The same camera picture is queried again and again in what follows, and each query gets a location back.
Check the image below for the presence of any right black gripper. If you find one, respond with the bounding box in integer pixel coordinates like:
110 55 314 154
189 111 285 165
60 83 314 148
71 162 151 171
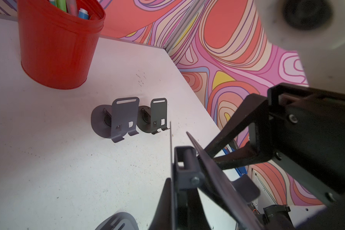
205 84 345 206

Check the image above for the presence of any blue stapler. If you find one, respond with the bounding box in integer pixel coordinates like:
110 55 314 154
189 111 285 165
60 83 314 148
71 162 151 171
222 145 248 177

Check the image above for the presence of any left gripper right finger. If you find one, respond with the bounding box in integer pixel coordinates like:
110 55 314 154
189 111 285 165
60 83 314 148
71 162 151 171
187 189 211 230

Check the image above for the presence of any red pen cup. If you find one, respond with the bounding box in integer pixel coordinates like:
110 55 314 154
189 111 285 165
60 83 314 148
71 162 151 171
17 1 106 90

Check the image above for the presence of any dark grey phone stand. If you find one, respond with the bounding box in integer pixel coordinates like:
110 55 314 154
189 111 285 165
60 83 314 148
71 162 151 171
137 98 169 135

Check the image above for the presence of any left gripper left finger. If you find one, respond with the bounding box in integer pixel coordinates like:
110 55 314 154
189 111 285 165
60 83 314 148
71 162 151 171
149 178 173 230

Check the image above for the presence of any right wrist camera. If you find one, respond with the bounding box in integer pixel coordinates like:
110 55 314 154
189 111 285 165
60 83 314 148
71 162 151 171
255 1 345 94

